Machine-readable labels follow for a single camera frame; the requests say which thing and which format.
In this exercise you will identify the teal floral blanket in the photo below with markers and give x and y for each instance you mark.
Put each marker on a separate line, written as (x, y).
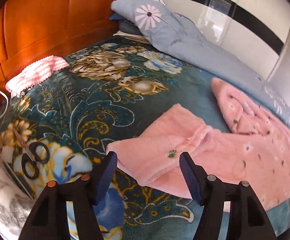
(97, 105)

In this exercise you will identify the white grey floral cloth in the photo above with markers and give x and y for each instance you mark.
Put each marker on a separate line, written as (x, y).
(2, 205)

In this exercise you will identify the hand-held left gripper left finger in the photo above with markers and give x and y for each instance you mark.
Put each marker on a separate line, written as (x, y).
(104, 177)

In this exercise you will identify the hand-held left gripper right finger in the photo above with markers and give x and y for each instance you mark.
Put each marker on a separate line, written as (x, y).
(188, 177)

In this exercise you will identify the white wardrobe with black stripe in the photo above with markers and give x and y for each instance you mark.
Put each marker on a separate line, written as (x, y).
(247, 45)

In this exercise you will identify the light blue floral quilt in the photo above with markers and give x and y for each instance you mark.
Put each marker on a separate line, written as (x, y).
(185, 37)

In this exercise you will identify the pink fleece robe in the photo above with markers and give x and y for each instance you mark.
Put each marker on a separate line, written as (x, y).
(247, 142)

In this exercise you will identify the grey pillow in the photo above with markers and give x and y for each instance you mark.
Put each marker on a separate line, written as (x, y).
(128, 27)

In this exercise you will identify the pink white striped knit cloth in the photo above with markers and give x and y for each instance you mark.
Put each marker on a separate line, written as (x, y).
(34, 72)

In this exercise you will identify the wooden headboard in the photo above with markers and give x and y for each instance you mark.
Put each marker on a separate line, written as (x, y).
(47, 17)

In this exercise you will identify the dark blue pillow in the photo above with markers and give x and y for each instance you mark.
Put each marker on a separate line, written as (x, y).
(114, 17)

